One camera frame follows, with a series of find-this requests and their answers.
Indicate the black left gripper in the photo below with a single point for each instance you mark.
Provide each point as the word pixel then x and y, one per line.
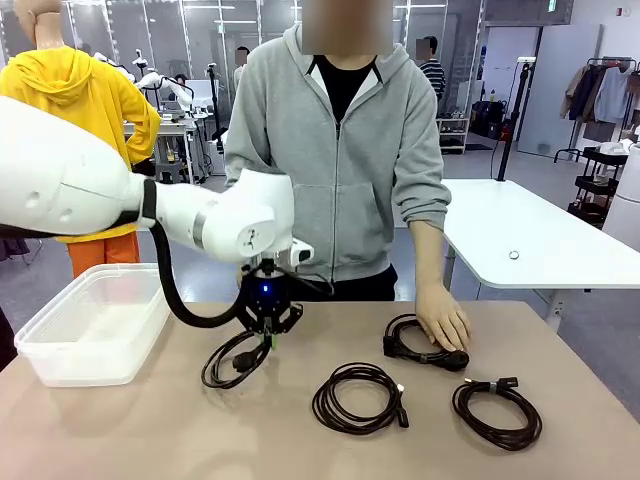
pixel 265 297

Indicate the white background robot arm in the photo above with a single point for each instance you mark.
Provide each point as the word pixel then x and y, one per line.
pixel 152 80

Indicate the person's left forearm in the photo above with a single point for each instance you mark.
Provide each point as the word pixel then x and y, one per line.
pixel 429 250

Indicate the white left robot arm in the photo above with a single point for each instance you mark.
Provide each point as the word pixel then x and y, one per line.
pixel 75 175

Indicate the person's left hand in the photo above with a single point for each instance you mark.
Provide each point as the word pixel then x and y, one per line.
pixel 445 320

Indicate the black trousers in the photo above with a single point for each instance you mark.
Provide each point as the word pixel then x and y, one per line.
pixel 360 285

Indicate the grey zip hoodie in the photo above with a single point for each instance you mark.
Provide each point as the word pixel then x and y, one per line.
pixel 340 190

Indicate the grey step stool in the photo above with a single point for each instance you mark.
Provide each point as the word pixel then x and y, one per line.
pixel 172 175

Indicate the orange trousers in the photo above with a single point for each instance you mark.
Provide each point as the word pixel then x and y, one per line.
pixel 100 255

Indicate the clear plastic storage container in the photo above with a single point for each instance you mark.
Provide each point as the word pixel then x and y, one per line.
pixel 75 365

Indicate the white workbench desk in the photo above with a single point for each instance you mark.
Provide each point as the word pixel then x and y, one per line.
pixel 172 125

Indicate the white monitor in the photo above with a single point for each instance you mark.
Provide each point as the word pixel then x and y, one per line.
pixel 201 92

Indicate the black t-shirt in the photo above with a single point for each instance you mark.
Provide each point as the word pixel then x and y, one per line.
pixel 345 85

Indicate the person in beige shirt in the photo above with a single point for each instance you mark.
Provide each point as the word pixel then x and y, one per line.
pixel 241 75

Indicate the white shoe shelf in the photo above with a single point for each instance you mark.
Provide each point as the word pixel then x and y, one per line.
pixel 452 135

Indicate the black chair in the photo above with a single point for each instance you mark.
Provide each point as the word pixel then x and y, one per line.
pixel 12 247

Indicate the white table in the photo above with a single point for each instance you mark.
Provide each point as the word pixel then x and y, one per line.
pixel 525 220

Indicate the person in striped shirt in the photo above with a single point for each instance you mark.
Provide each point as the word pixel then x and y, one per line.
pixel 432 72

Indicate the black bags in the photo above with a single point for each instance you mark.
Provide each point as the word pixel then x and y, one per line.
pixel 490 120

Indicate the yellow hoodie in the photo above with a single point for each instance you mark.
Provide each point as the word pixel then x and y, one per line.
pixel 75 85

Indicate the black pole stand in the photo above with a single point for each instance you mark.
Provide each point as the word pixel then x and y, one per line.
pixel 512 125

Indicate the black utility cart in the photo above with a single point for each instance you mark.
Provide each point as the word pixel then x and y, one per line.
pixel 595 195

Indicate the beige mannequin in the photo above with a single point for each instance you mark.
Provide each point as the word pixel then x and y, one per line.
pixel 42 25

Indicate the beige coat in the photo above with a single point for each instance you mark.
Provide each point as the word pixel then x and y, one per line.
pixel 570 95

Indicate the dark navy jacket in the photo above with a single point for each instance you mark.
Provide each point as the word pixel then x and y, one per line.
pixel 586 95

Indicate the light blue shirt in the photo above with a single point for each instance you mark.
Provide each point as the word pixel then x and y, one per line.
pixel 612 95

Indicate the black clothes rack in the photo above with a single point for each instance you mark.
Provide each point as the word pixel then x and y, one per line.
pixel 595 61

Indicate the black camera tripod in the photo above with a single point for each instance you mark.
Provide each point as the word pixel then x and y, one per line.
pixel 216 100

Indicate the red wall alarm box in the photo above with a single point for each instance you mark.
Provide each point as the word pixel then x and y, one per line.
pixel 623 10

